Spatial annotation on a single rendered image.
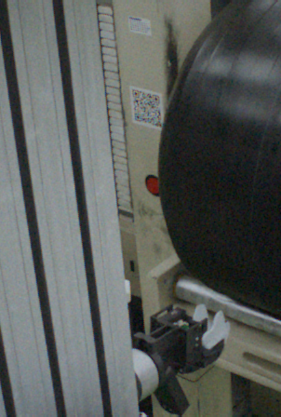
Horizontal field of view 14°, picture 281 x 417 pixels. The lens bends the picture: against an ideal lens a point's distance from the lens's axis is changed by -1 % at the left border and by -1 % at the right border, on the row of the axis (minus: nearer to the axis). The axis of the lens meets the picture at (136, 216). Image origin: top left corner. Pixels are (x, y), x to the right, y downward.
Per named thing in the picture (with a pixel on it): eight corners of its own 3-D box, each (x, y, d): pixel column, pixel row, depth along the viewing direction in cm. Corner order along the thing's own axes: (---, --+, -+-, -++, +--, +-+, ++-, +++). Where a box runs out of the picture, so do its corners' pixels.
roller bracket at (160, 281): (149, 316, 215) (144, 273, 210) (269, 224, 240) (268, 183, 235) (163, 322, 213) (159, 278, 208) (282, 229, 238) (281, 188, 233)
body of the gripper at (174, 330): (212, 316, 172) (161, 348, 164) (210, 365, 176) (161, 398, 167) (172, 301, 177) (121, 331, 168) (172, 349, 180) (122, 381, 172)
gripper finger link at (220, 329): (244, 302, 180) (207, 325, 173) (242, 334, 182) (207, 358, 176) (227, 296, 181) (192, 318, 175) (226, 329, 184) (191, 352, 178)
